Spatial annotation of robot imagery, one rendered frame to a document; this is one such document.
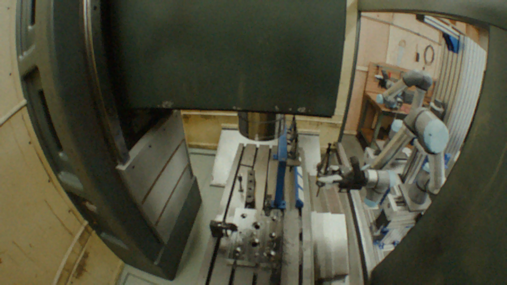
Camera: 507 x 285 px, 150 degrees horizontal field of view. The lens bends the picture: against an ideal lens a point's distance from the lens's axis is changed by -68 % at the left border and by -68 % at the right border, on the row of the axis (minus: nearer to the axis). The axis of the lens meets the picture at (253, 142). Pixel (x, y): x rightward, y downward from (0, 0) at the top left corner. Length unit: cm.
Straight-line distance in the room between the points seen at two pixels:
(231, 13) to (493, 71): 72
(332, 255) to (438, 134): 85
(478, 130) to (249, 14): 70
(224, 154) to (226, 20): 142
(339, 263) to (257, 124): 96
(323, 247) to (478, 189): 93
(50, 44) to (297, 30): 61
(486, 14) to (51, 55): 114
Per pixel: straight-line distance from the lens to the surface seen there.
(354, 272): 134
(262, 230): 97
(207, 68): 53
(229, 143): 184
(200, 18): 53
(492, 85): 68
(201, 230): 144
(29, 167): 94
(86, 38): 64
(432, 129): 83
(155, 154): 88
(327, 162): 76
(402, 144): 98
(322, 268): 123
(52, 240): 106
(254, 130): 63
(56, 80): 59
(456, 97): 135
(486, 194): 67
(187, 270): 132
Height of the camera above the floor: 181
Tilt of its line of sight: 33 degrees down
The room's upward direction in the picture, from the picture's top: straight up
